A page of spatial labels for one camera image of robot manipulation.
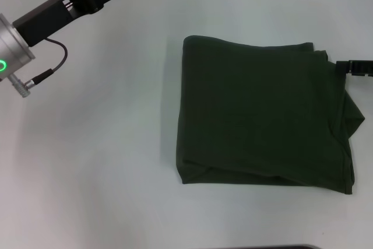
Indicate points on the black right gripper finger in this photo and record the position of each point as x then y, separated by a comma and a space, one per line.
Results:
354, 67

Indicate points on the dark green FREE T-shirt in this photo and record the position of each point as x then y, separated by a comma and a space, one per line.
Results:
262, 115

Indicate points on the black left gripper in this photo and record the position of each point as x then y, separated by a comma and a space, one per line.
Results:
55, 15

